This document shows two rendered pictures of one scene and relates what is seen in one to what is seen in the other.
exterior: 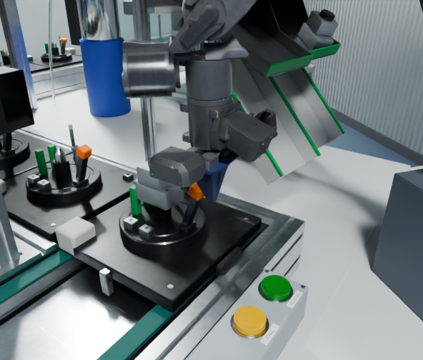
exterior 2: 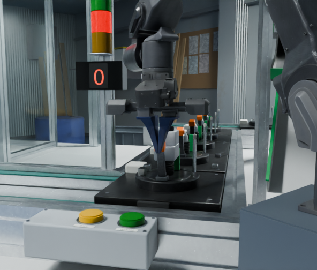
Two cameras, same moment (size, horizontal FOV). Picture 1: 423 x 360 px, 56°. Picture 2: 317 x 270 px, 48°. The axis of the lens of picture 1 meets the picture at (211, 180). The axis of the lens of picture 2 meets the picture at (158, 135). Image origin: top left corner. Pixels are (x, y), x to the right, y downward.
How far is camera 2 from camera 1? 68 cm
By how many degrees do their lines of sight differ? 67
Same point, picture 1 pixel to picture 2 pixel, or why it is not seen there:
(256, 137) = (140, 88)
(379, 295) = not seen: outside the picture
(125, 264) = (119, 182)
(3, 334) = (73, 192)
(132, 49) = (133, 42)
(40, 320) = (85, 195)
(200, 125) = not seen: hidden behind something
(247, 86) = not seen: outside the picture
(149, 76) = (128, 54)
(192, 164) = (114, 102)
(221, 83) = (148, 57)
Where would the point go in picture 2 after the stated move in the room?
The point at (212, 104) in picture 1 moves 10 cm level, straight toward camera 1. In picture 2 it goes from (144, 70) to (88, 69)
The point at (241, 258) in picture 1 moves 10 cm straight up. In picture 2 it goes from (160, 209) to (160, 154)
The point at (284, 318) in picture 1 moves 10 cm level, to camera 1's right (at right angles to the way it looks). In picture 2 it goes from (102, 229) to (120, 257)
